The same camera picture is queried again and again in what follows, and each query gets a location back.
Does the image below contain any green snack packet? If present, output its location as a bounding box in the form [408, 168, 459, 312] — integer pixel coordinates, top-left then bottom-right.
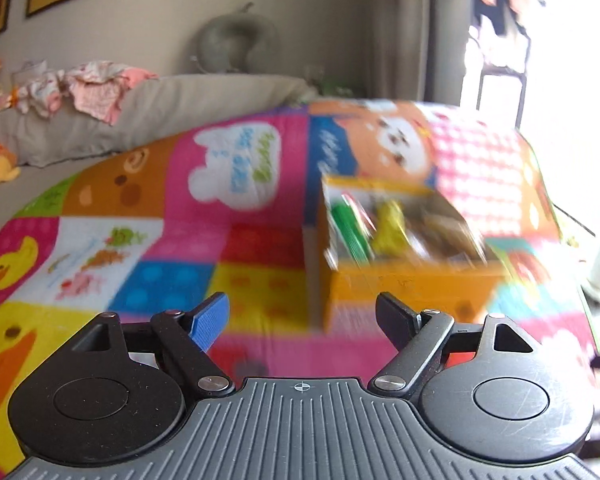
[329, 199, 372, 263]

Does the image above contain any grey curtain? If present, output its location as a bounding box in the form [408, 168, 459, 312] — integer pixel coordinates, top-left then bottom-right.
[370, 0, 462, 103]

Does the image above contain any grey neck pillow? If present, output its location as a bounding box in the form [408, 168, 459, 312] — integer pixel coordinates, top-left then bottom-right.
[196, 4, 282, 75]

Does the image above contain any colourful cartoon play mat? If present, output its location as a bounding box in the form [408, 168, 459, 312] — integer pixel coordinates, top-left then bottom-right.
[0, 100, 600, 473]

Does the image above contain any orange plush toy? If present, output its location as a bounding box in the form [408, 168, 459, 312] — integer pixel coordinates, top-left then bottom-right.
[0, 139, 22, 182]

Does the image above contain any yellow-green snack bar packet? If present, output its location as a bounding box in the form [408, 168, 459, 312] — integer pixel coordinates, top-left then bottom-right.
[371, 201, 407, 257]

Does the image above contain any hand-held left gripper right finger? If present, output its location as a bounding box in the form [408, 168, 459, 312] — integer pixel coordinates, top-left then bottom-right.
[369, 292, 538, 394]

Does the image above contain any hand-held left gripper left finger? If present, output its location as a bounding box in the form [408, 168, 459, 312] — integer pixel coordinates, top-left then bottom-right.
[70, 293, 237, 395]

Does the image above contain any grey bed pillow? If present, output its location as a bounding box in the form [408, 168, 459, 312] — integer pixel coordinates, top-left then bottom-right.
[0, 74, 322, 167]

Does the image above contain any pile of pink clothes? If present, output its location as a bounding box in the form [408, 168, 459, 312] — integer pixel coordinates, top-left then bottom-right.
[0, 59, 158, 126]

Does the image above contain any yellow cardboard box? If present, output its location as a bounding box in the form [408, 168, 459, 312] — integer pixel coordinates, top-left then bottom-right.
[319, 174, 508, 335]

